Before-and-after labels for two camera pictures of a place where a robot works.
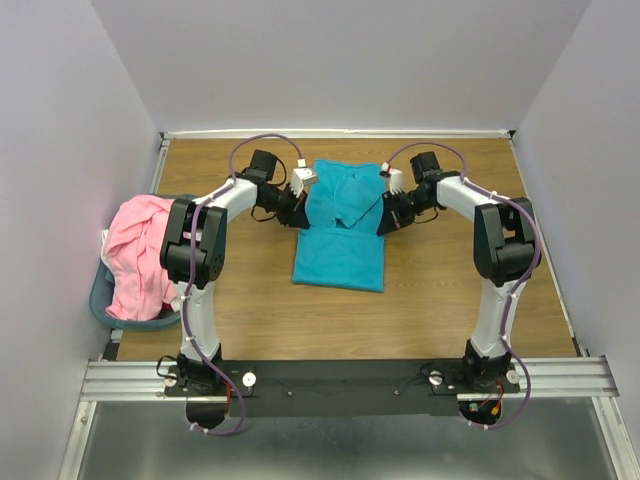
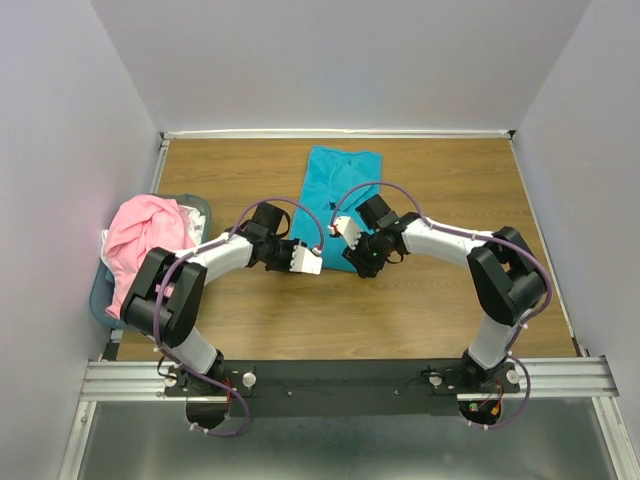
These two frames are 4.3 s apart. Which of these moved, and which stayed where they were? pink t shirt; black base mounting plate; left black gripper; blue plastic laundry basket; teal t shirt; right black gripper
Moved: right black gripper; teal t shirt; left black gripper
Stayed: pink t shirt; blue plastic laundry basket; black base mounting plate
